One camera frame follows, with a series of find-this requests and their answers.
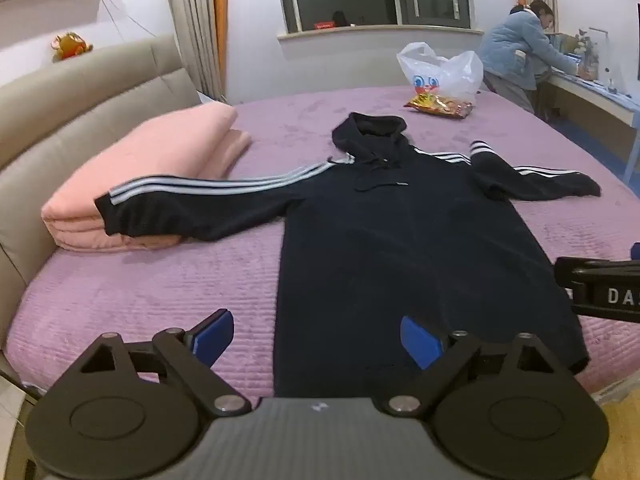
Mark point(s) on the vase of flowers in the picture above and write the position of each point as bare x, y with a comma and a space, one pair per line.
587, 52

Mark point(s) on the orange plush toy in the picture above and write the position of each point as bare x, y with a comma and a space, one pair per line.
70, 46

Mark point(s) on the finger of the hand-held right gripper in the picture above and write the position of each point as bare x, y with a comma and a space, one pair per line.
595, 267

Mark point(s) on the beige padded headboard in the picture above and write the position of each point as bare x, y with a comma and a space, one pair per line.
75, 90

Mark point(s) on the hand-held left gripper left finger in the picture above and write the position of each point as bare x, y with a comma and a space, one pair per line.
215, 336

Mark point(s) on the red and yellow snack packet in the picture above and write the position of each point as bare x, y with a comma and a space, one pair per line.
440, 106

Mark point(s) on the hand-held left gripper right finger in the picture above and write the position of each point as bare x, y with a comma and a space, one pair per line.
419, 342

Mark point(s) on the black hoodie with white stripes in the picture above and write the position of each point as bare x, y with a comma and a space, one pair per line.
400, 240

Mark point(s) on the white desk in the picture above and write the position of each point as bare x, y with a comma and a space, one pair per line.
595, 105

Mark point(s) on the white plastic bag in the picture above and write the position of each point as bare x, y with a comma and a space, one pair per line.
452, 72

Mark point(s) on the bed with purple sheet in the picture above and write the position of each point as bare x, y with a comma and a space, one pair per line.
175, 285

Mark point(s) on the pink folded blanket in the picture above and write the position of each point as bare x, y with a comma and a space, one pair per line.
165, 145

